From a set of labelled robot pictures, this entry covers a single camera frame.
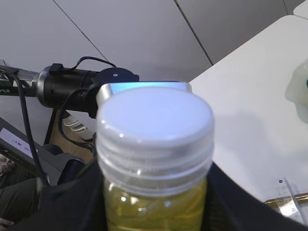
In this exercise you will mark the clear plastic ruler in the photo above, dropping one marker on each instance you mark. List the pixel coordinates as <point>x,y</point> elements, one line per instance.
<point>287,203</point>

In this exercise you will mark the gold glitter pen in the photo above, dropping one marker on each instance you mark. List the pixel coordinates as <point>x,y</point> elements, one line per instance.
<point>299,198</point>

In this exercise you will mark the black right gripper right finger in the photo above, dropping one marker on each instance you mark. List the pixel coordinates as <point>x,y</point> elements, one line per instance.
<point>228,207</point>

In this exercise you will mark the yellow tea bottle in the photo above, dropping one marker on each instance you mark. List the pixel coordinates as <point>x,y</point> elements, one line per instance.
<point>154,148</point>

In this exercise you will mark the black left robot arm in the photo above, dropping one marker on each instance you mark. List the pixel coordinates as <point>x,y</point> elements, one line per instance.
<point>55,83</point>

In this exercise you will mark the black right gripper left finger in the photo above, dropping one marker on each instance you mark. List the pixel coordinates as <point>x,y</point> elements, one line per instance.
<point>75,206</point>

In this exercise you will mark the green wavy plastic plate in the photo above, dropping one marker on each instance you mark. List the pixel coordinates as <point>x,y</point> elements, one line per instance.
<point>297,91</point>

